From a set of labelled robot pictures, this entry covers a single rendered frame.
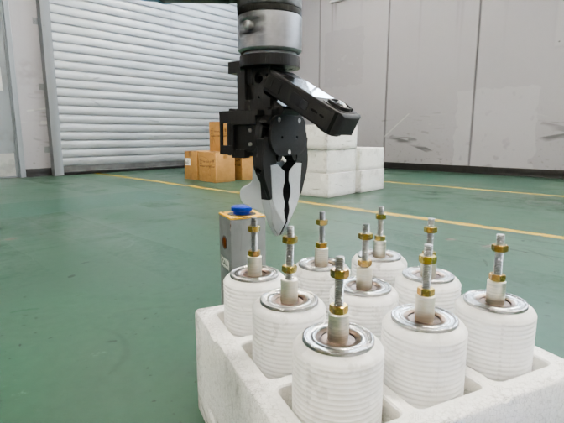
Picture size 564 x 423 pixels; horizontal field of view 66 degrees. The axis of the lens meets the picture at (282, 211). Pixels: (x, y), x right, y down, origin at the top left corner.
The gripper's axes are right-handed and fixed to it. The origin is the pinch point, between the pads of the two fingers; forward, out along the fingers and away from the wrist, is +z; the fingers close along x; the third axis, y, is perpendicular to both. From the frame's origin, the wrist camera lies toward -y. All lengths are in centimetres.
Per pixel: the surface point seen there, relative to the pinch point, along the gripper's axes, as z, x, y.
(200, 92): -71, -409, 458
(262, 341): 13.9, 3.6, 0.4
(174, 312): 35, -28, 56
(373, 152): 3, -297, 127
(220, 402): 26.0, 2.9, 8.7
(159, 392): 35.3, -2.3, 29.6
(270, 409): 17.2, 10.0, -5.9
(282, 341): 13.3, 3.2, -2.3
